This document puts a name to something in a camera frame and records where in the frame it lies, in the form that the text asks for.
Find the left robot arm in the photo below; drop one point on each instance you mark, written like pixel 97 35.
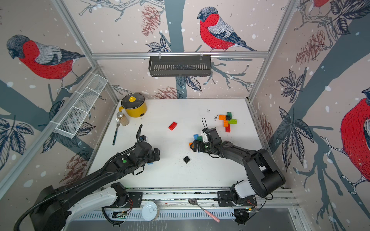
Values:
pixel 55 208

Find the yellow pot with lid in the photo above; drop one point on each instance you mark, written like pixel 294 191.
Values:
pixel 134 105

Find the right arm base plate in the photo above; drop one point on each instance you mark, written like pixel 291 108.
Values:
pixel 229 199

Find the red lego brick back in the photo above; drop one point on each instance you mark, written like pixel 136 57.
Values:
pixel 172 126

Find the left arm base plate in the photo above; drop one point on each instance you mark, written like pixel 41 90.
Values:
pixel 129 200

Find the orange lego brick front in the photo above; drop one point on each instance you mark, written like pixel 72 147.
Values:
pixel 225 123

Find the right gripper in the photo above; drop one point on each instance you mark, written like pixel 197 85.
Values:
pixel 196 145

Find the white round lid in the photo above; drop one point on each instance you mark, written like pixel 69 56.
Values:
pixel 150 211

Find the pink handled spoon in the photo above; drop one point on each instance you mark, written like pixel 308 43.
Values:
pixel 195 203

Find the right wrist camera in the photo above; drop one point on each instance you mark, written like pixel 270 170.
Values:
pixel 204 135

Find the red lego brick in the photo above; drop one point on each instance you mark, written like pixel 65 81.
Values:
pixel 172 126
pixel 228 129

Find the small glass jar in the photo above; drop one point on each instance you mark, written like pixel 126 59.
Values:
pixel 122 119

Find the black wire shelf basket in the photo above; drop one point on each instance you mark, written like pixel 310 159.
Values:
pixel 180 66

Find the teal handled spoon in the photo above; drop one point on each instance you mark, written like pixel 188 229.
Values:
pixel 116 131

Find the black small lego brick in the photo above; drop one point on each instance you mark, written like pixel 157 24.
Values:
pixel 186 159

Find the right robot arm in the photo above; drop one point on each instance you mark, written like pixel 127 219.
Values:
pixel 262 172

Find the lime green lego brick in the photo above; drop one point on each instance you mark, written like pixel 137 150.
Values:
pixel 232 121

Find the white wire wall basket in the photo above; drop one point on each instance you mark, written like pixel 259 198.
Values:
pixel 84 100

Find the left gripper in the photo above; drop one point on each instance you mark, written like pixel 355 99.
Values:
pixel 153 158

